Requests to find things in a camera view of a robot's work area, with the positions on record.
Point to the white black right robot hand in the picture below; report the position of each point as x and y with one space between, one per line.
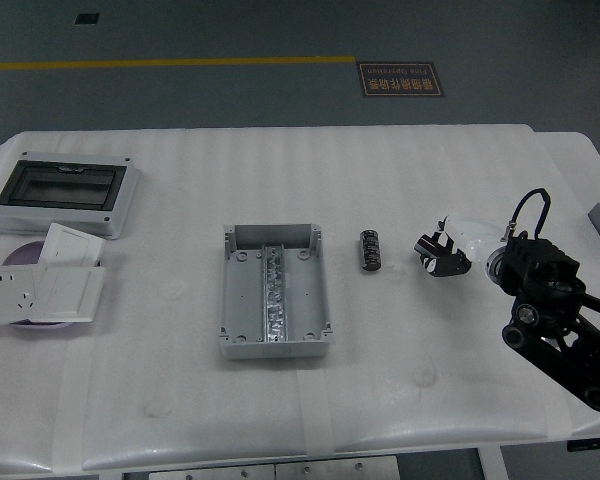
467 235

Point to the black cylindrical battery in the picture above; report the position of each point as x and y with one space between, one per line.
369 250

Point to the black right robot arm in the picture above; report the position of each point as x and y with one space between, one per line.
540 260

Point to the grey open junction box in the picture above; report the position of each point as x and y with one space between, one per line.
240 300

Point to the grey distribution box dark window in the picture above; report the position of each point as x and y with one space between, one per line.
60 185

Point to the white foam mat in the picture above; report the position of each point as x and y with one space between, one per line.
380 175

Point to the white tape strip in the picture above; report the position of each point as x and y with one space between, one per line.
559 420
70 410
315 415

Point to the white table leg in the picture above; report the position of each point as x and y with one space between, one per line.
492 465

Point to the black table control panel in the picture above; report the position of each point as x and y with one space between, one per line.
592 446

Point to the dark floor hatch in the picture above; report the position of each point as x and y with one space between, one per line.
86 18

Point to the purple round plate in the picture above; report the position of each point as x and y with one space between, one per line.
25 252

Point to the metal mounting rail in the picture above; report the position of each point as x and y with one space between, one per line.
276 300

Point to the grey metal table frame plate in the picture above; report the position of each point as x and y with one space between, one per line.
260 470

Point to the white wall switch panel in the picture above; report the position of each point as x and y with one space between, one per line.
65 295
72 245

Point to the white wall socket panel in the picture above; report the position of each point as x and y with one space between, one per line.
5 295

